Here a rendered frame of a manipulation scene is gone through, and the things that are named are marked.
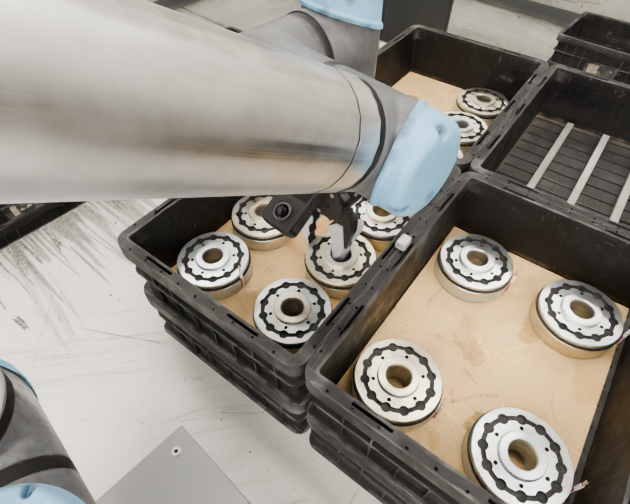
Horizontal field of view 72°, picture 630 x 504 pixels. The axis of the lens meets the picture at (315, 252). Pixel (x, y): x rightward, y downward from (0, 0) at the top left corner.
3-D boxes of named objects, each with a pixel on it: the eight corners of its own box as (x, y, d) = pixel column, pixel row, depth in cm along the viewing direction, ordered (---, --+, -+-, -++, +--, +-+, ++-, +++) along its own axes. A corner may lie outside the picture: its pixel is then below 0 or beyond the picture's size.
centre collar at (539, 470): (539, 493, 42) (541, 492, 42) (489, 464, 44) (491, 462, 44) (551, 448, 45) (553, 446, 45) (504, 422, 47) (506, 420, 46)
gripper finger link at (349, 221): (360, 247, 58) (355, 194, 53) (354, 254, 58) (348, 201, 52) (333, 235, 61) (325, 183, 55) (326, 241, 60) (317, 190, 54)
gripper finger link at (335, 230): (372, 250, 65) (369, 200, 58) (348, 274, 62) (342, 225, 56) (355, 243, 66) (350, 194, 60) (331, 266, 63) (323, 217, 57)
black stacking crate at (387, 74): (446, 223, 73) (464, 169, 64) (306, 157, 84) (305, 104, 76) (527, 116, 93) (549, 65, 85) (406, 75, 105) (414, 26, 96)
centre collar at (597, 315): (594, 335, 54) (596, 332, 53) (554, 313, 56) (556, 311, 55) (605, 309, 56) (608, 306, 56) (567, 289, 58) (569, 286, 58)
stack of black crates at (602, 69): (626, 138, 200) (691, 38, 165) (603, 169, 185) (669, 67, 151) (542, 106, 217) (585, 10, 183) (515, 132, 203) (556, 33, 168)
